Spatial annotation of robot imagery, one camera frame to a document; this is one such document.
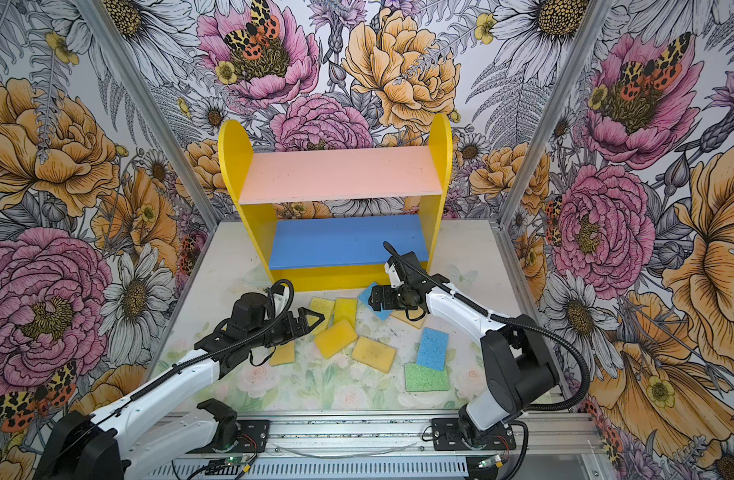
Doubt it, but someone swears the blue sponge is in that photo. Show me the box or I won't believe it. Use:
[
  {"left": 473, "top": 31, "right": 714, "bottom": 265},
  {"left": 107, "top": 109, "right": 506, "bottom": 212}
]
[
  {"left": 416, "top": 328, "right": 449, "bottom": 371},
  {"left": 357, "top": 281, "right": 393, "bottom": 322}
]

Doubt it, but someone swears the floral table mat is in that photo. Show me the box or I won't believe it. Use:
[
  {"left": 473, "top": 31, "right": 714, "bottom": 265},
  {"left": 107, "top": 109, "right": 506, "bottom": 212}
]
[{"left": 147, "top": 282, "right": 486, "bottom": 412}]

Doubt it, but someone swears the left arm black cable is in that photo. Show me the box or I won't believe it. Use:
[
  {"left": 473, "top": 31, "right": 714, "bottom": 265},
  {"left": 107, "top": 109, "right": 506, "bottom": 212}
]
[{"left": 126, "top": 278, "right": 296, "bottom": 403}]

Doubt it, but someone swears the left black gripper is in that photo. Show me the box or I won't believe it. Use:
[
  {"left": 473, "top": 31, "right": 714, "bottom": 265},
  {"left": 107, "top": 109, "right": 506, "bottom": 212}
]
[{"left": 248, "top": 307, "right": 324, "bottom": 347}]

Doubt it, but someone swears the green sponge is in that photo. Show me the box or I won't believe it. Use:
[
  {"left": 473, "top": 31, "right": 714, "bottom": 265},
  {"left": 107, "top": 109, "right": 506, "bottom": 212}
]
[{"left": 404, "top": 363, "right": 450, "bottom": 393}]

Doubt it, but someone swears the aluminium front rail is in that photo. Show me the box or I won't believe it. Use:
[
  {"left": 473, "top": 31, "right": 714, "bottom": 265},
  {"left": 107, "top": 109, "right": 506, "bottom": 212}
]
[{"left": 141, "top": 410, "right": 615, "bottom": 479}]

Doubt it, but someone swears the yellow shelf with coloured boards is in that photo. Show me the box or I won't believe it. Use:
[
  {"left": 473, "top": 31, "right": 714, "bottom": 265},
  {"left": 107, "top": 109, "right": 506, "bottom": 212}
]
[{"left": 217, "top": 114, "right": 453, "bottom": 291}]

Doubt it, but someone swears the orange-yellow sponge centre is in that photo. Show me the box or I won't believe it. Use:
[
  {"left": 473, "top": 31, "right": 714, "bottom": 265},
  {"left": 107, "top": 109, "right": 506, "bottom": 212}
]
[{"left": 352, "top": 336, "right": 396, "bottom": 374}]

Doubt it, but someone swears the thick yellow sponge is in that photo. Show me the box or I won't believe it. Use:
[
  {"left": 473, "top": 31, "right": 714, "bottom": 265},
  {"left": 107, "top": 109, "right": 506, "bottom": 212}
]
[{"left": 314, "top": 321, "right": 358, "bottom": 359}]

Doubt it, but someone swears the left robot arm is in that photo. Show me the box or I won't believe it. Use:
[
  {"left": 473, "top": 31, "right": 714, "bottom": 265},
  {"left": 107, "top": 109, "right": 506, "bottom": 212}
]
[{"left": 35, "top": 285, "right": 327, "bottom": 479}]

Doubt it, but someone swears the orange-yellow sponge near shelf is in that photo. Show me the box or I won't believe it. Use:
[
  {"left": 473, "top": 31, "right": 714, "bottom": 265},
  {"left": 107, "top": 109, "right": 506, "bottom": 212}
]
[{"left": 391, "top": 309, "right": 426, "bottom": 329}]

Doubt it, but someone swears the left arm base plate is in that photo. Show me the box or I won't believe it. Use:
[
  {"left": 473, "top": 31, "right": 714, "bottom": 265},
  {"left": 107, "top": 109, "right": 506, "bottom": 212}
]
[{"left": 191, "top": 419, "right": 271, "bottom": 454}]

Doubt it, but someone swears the bright yellow small sponge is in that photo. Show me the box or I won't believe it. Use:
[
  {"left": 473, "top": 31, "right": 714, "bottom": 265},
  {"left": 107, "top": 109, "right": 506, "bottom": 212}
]
[{"left": 333, "top": 298, "right": 358, "bottom": 328}]

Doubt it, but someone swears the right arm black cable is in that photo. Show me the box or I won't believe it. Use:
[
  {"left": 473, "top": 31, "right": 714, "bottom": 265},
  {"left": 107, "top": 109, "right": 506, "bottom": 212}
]
[{"left": 383, "top": 241, "right": 592, "bottom": 413}]

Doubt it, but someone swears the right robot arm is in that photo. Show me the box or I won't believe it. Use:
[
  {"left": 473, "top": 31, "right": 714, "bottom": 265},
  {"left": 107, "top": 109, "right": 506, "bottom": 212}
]
[{"left": 369, "top": 242, "right": 559, "bottom": 448}]

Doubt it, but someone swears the pale yellow textured sponge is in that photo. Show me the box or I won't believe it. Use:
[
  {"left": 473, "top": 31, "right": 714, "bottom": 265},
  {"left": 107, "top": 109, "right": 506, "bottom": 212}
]
[{"left": 309, "top": 297, "right": 335, "bottom": 336}]

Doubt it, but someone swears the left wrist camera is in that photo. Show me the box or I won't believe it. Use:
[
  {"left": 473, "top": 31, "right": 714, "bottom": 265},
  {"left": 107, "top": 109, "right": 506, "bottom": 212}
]
[{"left": 269, "top": 283, "right": 294, "bottom": 317}]

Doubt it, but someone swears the orange-yellow sponge far left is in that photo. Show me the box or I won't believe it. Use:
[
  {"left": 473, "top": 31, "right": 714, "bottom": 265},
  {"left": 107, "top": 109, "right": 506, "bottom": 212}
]
[{"left": 269, "top": 340, "right": 296, "bottom": 366}]

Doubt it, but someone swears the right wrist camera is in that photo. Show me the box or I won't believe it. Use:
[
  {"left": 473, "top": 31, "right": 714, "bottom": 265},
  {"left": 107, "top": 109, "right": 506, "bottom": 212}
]
[{"left": 384, "top": 252, "right": 413, "bottom": 289}]

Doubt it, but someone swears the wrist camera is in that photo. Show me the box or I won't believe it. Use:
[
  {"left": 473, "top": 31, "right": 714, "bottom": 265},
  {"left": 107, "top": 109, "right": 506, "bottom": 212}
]
[
  {"left": 269, "top": 283, "right": 294, "bottom": 317},
  {"left": 384, "top": 252, "right": 413, "bottom": 289}
]

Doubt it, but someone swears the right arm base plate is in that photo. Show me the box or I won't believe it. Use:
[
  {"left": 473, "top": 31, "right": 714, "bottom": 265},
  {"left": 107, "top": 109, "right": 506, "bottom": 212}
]
[{"left": 430, "top": 417, "right": 516, "bottom": 452}]

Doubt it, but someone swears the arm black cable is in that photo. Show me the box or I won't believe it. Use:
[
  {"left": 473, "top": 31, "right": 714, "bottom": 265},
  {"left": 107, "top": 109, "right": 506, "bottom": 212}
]
[
  {"left": 126, "top": 278, "right": 296, "bottom": 403},
  {"left": 383, "top": 241, "right": 592, "bottom": 413}
]

